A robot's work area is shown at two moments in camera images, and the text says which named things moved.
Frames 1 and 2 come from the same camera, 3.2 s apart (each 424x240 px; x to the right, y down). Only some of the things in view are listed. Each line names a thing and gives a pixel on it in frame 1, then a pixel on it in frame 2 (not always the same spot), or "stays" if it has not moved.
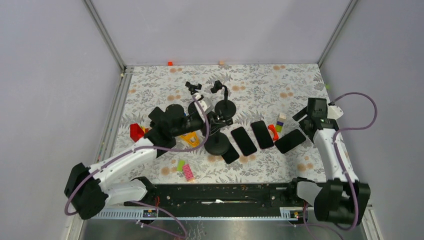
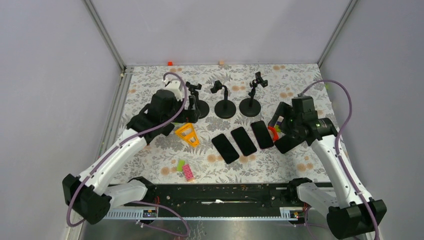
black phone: (231, 155) stays
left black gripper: (215, 118) → (190, 115)
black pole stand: (216, 143) → (251, 107)
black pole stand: (225, 107) stays
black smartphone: (244, 141) stays
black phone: (289, 141) stays
